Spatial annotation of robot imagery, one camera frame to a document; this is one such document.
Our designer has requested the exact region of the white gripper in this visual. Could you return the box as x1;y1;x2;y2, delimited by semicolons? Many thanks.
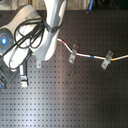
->
2;42;41;87

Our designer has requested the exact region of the metal cable clip left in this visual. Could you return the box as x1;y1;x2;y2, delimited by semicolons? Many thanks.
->
69;44;79;64

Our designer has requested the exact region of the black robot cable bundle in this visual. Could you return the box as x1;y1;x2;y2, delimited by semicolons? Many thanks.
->
13;18;61;49

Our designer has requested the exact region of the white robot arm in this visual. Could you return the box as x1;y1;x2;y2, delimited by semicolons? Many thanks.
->
0;0;67;88

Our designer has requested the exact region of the white cable with coloured bands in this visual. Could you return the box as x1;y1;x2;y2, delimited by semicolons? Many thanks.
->
56;38;128;62

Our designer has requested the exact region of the metal cable clip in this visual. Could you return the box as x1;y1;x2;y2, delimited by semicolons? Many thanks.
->
101;50;114;70
69;44;79;64

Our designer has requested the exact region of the metal cable clip right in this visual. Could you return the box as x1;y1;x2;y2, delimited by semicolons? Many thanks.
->
101;50;114;70

